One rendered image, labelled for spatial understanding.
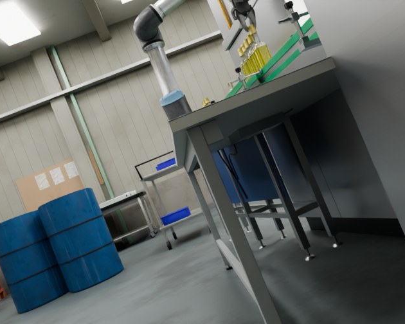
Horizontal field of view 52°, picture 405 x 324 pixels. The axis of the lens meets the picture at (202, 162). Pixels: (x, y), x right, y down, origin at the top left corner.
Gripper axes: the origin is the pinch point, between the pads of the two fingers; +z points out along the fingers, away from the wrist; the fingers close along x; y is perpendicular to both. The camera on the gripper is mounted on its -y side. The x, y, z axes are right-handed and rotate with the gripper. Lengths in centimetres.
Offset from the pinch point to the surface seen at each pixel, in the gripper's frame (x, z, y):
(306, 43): 16, 32, -66
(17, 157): 236, -127, 692
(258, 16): -12.3, -8.4, 11.6
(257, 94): 46, 45, -82
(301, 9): -12.2, 8.2, -27.1
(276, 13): -12.1, -0.5, -6.5
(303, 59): 6, 33, -43
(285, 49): 4.3, 23.3, -29.7
